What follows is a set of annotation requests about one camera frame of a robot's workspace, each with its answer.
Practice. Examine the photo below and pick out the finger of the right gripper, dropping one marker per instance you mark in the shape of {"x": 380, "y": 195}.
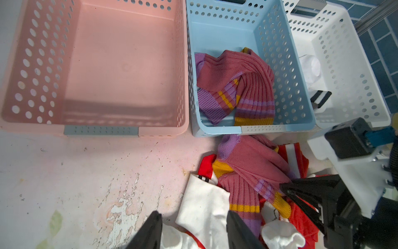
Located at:
{"x": 301, "y": 221}
{"x": 313, "y": 190}

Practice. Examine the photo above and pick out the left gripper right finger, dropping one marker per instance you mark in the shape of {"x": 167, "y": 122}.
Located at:
{"x": 239, "y": 235}

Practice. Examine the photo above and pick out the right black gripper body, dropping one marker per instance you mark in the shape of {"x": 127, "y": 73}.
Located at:
{"x": 364, "y": 210}

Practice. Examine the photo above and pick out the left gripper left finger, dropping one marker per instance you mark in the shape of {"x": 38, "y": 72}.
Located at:
{"x": 149, "y": 235}

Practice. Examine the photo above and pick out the purple striped sock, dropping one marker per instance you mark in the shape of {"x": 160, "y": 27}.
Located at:
{"x": 217, "y": 82}
{"x": 255, "y": 98}

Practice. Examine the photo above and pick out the white sock black stripes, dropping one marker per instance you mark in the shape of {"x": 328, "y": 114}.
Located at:
{"x": 311, "y": 68}

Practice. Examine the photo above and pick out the white plastic basket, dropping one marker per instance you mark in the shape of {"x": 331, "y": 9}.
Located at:
{"x": 325, "y": 30}

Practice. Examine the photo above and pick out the light blue plastic basket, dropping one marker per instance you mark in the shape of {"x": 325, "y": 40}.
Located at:
{"x": 262, "y": 26}

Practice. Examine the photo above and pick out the pink plastic basket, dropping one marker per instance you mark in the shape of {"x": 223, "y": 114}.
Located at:
{"x": 98, "y": 68}

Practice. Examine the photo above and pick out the red white sock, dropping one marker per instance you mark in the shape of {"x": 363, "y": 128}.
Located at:
{"x": 287, "y": 227}

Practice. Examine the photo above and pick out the red striped sock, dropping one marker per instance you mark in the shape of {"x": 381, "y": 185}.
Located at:
{"x": 298, "y": 163}

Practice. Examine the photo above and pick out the white sock front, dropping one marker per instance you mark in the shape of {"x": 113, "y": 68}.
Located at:
{"x": 203, "y": 216}

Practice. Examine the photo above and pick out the purple sock in pile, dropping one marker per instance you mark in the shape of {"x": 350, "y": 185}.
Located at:
{"x": 250, "y": 169}

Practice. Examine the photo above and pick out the red sock front left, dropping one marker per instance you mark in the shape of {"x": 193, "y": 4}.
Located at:
{"x": 205, "y": 171}

